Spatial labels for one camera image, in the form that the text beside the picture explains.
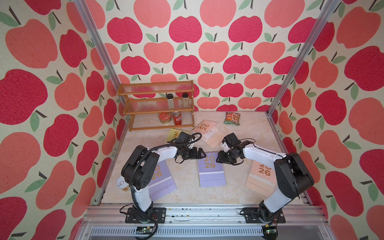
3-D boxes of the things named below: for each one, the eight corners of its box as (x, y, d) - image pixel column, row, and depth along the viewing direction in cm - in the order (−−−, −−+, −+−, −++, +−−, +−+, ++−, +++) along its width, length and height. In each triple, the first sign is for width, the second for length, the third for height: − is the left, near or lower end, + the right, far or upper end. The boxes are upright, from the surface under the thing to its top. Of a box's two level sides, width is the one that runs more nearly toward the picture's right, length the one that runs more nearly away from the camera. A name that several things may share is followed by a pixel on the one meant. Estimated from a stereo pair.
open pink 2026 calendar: (192, 132, 110) (192, 128, 107) (207, 120, 118) (208, 116, 115) (213, 148, 101) (214, 145, 98) (228, 134, 109) (229, 130, 106)
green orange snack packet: (224, 122, 116) (224, 120, 114) (225, 114, 122) (225, 111, 120) (239, 125, 114) (240, 122, 112) (239, 116, 121) (240, 113, 118)
